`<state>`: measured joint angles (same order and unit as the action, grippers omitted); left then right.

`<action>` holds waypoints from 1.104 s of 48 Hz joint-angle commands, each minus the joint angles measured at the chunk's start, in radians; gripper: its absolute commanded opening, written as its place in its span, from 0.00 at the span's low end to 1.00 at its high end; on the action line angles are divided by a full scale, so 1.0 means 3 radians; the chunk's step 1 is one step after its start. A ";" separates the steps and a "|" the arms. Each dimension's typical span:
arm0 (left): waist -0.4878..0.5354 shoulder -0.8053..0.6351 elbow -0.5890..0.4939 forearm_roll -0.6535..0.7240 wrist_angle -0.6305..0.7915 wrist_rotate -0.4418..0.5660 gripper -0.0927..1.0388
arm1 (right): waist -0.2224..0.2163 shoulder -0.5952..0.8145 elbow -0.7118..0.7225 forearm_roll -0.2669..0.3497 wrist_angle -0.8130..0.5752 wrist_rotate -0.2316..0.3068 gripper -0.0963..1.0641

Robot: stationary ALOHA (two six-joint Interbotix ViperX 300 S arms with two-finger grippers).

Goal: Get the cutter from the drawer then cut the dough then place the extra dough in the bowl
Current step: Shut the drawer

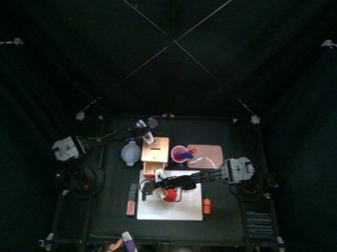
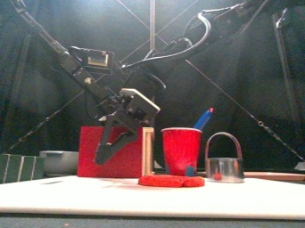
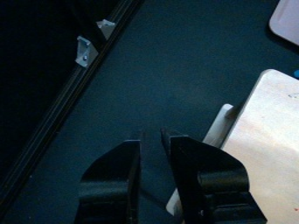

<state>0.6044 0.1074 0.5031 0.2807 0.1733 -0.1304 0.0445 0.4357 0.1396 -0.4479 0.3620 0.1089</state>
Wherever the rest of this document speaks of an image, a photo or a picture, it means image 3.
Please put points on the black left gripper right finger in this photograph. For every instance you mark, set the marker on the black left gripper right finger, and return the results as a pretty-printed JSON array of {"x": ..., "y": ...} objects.
[{"x": 210, "y": 180}]

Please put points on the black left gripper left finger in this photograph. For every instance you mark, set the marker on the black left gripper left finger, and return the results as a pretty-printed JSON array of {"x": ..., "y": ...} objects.
[{"x": 111, "y": 180}]

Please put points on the white drawer unit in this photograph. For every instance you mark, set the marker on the white drawer unit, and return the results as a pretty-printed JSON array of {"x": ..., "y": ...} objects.
[{"x": 256, "y": 145}]

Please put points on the blue object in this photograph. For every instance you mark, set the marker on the blue object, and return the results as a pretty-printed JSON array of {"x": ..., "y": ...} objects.
[{"x": 296, "y": 73}]

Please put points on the white tray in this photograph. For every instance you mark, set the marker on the white tray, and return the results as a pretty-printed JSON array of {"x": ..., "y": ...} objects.
[{"x": 287, "y": 20}]

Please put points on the black aluminium frame rail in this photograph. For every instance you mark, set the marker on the black aluminium frame rail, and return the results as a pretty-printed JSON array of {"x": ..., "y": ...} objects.
[{"x": 66, "y": 96}]

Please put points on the silver corner bracket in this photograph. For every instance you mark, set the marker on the silver corner bracket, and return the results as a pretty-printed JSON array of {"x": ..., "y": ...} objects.
[
  {"x": 86, "y": 52},
  {"x": 107, "y": 26}
]

